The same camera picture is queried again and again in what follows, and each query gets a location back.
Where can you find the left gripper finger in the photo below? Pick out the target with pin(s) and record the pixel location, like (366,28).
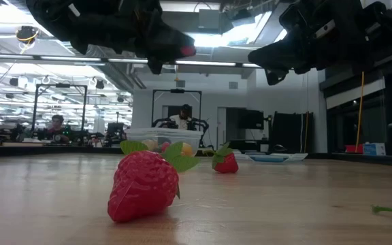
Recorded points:
(168,34)
(165,56)

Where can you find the black ceiling lamp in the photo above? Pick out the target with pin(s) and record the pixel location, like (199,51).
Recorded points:
(14,81)
(100,84)

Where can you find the grey wall box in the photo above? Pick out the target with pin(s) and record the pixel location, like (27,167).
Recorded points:
(233,85)
(180,83)

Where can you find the grey ceiling unit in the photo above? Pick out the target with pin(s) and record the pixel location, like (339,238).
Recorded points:
(209,18)

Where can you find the red box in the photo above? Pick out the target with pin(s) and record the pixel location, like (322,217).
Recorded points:
(354,149)

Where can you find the person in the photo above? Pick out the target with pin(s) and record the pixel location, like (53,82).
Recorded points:
(57,129)
(182,120)

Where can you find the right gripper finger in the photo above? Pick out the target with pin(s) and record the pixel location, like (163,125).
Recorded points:
(281,54)

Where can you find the clear plastic tupperware container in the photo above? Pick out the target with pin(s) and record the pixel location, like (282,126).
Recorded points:
(138,134)

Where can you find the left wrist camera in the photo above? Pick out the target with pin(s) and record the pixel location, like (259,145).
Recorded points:
(74,9)

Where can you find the black wall screen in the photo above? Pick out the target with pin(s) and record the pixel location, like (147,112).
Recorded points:
(250,119)

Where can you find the blue white box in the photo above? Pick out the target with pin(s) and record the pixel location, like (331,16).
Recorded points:
(374,149)

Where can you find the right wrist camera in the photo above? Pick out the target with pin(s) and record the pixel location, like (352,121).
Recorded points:
(324,29)

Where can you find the small distant black monitor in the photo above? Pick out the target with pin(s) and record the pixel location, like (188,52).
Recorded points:
(115,129)

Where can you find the white ceiling light strip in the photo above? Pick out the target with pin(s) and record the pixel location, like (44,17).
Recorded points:
(206,63)

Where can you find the black distant robot arm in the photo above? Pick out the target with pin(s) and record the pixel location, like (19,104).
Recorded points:
(160,123)
(201,124)

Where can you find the black aluminium table frame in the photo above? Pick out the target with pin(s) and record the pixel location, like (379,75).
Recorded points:
(29,150)

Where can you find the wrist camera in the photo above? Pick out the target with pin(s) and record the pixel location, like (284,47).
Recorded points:
(74,9)
(324,29)

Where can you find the black distant rig frame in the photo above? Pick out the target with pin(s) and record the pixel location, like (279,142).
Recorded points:
(61,85)
(168,90)

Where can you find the blue-rimmed clear tupperware lid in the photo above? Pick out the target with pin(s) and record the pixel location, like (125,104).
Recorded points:
(271,158)

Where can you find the black standing panel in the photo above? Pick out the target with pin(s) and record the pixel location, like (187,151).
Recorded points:
(291,131)

